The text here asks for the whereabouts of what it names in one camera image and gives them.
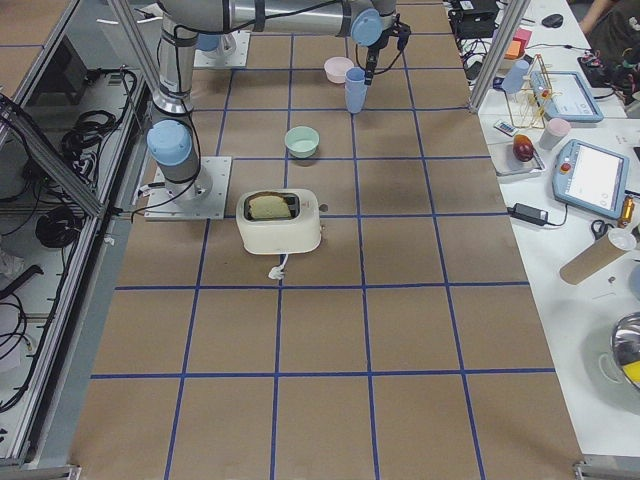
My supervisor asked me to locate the teach pendant tablet far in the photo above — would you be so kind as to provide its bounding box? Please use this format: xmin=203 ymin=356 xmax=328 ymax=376
xmin=529 ymin=71 xmax=604 ymax=123

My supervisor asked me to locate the pink bowl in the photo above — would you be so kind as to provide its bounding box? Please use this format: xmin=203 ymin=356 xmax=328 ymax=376
xmin=323 ymin=56 xmax=354 ymax=84

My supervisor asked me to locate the white toaster with bread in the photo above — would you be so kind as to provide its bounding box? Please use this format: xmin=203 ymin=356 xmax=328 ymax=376
xmin=236 ymin=189 xmax=321 ymax=255

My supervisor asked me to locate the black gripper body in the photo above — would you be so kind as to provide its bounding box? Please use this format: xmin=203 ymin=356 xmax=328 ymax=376
xmin=368 ymin=13 xmax=411 ymax=50

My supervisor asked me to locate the cardboard tube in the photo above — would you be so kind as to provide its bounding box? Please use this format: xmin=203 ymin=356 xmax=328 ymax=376
xmin=559 ymin=228 xmax=637 ymax=285

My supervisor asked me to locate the teach pendant tablet near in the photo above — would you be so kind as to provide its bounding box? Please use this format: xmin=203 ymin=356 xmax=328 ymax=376
xmin=552 ymin=139 xmax=629 ymax=219

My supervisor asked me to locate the black power adapter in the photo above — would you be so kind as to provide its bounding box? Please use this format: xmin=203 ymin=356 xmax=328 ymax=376
xmin=507 ymin=203 xmax=548 ymax=226

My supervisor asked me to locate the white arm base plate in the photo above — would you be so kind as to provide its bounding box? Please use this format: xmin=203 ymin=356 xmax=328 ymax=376
xmin=194 ymin=31 xmax=250 ymax=70

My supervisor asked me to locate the pale pink cup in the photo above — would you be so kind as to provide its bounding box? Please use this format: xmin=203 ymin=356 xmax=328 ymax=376
xmin=538 ymin=118 xmax=571 ymax=150

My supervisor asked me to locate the light blue plastic cup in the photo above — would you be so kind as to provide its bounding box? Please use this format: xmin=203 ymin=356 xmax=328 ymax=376
xmin=345 ymin=89 xmax=367 ymax=114

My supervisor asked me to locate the teach pendant tablet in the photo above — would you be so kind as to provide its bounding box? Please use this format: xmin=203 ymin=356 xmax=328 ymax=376
xmin=529 ymin=71 xmax=604 ymax=123
xmin=552 ymin=139 xmax=629 ymax=219

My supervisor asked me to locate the gold wire rack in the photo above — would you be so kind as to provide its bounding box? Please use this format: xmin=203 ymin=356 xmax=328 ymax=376
xmin=508 ymin=53 xmax=554 ymax=130

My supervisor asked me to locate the green bowl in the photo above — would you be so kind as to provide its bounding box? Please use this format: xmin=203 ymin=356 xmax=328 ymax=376
xmin=284 ymin=126 xmax=320 ymax=159

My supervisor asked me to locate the red apple on scale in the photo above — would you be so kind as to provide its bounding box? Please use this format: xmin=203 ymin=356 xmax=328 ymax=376
xmin=512 ymin=134 xmax=535 ymax=162

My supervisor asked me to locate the metal bowl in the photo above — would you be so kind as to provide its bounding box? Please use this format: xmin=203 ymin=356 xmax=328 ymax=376
xmin=598 ymin=312 xmax=639 ymax=391

